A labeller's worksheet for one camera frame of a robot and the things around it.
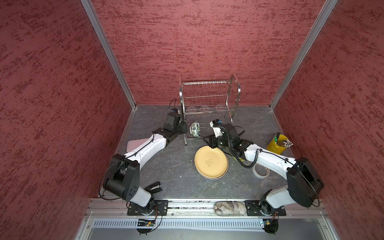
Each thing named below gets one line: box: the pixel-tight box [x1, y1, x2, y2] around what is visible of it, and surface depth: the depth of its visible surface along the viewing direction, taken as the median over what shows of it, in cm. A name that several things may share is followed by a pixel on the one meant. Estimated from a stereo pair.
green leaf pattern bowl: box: [189, 120, 202, 138], surface depth 93 cm
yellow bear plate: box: [194, 145, 229, 180], surface depth 88 cm
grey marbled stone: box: [214, 201, 247, 217], surface depth 72 cm
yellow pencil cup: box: [267, 134, 288, 155], surface depth 91 cm
